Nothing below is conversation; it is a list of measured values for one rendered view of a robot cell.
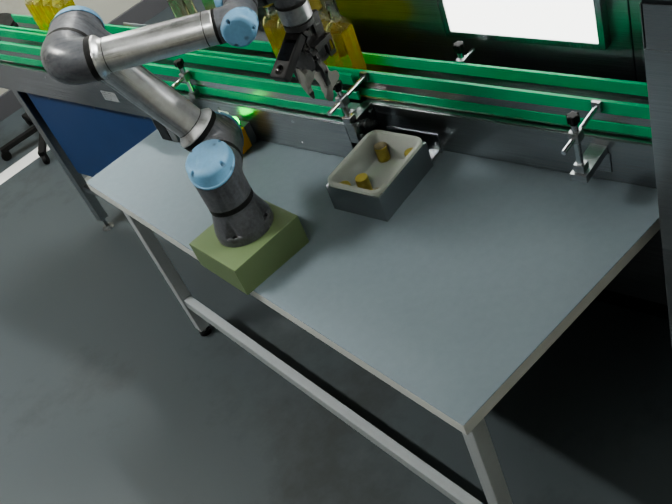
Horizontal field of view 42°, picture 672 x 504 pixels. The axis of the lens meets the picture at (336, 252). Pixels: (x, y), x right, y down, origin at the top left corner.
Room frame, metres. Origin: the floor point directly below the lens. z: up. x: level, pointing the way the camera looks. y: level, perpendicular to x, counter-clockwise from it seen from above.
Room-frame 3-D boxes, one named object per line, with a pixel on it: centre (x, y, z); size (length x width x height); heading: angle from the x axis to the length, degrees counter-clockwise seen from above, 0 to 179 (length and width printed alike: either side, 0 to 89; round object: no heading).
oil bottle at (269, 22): (2.29, -0.10, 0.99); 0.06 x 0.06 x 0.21; 38
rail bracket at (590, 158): (1.46, -0.58, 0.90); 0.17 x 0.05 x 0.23; 128
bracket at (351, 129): (1.98, -0.20, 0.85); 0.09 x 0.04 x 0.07; 128
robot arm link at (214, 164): (1.80, 0.19, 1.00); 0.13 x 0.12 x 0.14; 169
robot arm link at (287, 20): (1.87, -0.13, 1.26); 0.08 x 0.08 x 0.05
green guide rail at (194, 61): (2.72, 0.32, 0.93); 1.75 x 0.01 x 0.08; 38
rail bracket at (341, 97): (1.97, -0.19, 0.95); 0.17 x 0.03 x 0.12; 128
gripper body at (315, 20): (1.88, -0.13, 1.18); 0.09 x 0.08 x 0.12; 127
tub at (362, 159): (1.82, -0.18, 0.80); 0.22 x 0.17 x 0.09; 128
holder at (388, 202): (1.83, -0.20, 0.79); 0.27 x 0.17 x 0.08; 128
